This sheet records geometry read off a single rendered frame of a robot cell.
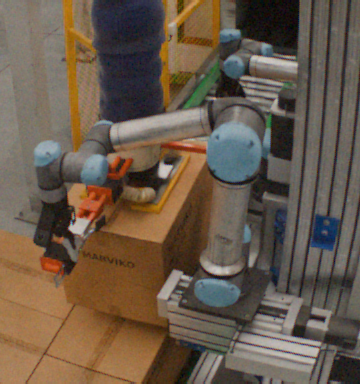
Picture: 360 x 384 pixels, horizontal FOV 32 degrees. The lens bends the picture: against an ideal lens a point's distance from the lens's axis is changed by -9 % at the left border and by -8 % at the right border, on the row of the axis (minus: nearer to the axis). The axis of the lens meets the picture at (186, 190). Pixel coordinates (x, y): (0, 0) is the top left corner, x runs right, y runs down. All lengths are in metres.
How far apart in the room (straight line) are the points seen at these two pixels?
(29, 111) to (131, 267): 1.61
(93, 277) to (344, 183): 0.97
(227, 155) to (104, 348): 1.21
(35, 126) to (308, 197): 2.09
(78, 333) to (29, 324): 0.21
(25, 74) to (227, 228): 2.11
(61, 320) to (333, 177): 1.27
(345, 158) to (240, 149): 0.41
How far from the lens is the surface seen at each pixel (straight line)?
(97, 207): 2.01
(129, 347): 2.47
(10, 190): 4.27
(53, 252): 1.85
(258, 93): 4.02
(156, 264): 2.16
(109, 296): 2.35
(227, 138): 1.44
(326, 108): 1.70
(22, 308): 2.67
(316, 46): 1.63
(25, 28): 3.38
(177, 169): 2.37
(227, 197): 1.55
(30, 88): 3.53
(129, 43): 2.01
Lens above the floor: 2.43
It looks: 36 degrees down
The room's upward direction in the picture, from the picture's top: 1 degrees counter-clockwise
